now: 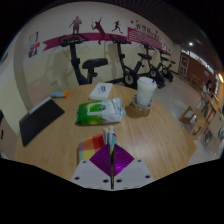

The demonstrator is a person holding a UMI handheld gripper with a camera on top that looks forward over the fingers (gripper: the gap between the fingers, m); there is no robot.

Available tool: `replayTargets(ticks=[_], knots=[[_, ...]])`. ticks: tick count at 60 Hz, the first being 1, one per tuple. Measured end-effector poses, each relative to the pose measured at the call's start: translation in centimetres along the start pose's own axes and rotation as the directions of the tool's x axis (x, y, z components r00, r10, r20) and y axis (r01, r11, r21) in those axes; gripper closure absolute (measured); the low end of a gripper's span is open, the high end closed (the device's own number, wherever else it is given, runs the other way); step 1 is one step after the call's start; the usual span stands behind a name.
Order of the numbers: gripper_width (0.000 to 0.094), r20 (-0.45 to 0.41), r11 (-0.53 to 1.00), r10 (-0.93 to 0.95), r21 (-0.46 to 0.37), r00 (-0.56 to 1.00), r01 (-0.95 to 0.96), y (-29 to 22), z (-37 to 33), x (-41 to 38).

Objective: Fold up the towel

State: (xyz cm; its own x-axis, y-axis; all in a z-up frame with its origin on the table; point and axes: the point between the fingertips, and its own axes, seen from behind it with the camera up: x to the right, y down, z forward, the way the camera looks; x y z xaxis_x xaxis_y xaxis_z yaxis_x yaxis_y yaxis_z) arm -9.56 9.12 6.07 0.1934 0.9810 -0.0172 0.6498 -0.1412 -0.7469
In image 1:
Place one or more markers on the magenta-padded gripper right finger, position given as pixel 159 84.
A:
pixel 133 173

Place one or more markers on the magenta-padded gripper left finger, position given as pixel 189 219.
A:
pixel 90 173

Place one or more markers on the colourful checked towel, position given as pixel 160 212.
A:
pixel 90 146

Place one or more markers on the brown tape roll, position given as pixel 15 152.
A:
pixel 133 111

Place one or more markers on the green white wet wipes pack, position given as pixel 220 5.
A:
pixel 96 111

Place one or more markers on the black flat pad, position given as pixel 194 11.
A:
pixel 36 121

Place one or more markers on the small white tissue packet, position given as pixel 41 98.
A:
pixel 100 91

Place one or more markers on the group of wooden chairs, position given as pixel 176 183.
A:
pixel 193 116

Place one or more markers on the white paper cup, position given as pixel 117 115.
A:
pixel 145 91

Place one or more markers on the blue orange tube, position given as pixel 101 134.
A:
pixel 59 94

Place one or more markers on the beige chair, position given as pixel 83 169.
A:
pixel 40 90
pixel 6 140

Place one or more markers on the black exercise bike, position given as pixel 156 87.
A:
pixel 155 71
pixel 166 71
pixel 128 78
pixel 76 63

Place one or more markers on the person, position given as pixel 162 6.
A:
pixel 208 86

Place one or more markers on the dark framed notice board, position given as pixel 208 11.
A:
pixel 184 66

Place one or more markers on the bright ceiling light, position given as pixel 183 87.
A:
pixel 190 43

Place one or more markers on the glowing orange wall lamp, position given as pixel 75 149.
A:
pixel 221 78

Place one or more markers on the small wall poster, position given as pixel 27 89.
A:
pixel 33 45

